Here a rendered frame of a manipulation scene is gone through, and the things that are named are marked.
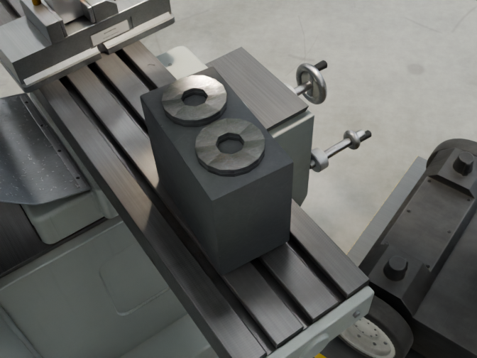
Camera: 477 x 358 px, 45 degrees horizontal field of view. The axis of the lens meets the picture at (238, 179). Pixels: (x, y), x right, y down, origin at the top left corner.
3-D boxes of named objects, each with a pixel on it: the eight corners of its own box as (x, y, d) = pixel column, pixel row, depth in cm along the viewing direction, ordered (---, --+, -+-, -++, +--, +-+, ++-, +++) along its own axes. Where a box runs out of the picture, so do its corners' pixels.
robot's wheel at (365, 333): (404, 359, 132) (423, 322, 116) (395, 377, 130) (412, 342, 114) (329, 312, 140) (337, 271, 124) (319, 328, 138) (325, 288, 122)
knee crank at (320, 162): (361, 129, 162) (364, 114, 158) (376, 142, 159) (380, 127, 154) (300, 165, 155) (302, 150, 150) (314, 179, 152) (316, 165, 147)
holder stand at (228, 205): (221, 148, 100) (212, 57, 84) (290, 241, 87) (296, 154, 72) (157, 177, 96) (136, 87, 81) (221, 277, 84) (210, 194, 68)
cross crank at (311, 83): (308, 82, 162) (311, 48, 153) (336, 105, 156) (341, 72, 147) (262, 106, 157) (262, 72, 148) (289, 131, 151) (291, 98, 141)
